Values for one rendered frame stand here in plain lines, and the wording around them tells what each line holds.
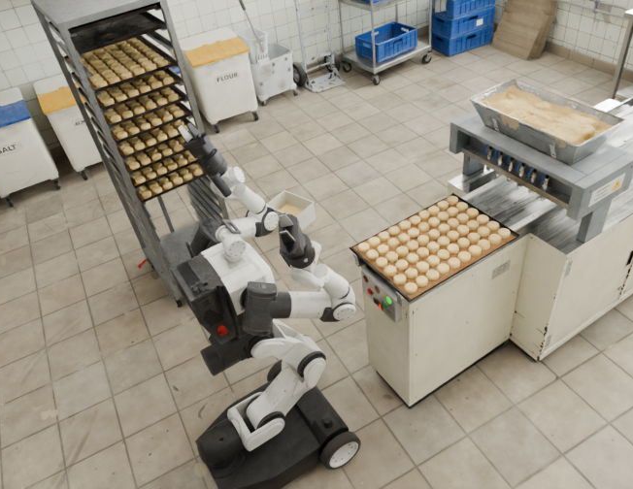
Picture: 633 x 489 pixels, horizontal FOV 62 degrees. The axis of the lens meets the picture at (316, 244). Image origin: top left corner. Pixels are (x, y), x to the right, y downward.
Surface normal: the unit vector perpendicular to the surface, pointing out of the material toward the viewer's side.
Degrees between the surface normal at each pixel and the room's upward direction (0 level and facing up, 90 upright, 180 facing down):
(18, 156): 91
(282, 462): 0
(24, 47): 90
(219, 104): 93
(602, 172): 0
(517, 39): 67
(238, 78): 92
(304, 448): 0
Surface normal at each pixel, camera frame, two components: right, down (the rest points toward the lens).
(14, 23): 0.46, 0.54
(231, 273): -0.11, -0.75
